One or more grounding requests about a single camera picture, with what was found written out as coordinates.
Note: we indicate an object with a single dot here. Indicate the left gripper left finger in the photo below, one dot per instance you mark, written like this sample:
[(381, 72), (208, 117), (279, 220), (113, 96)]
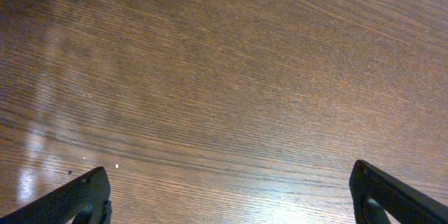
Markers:
[(82, 200)]

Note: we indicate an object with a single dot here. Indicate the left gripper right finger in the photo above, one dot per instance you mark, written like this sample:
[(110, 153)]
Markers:
[(376, 195)]

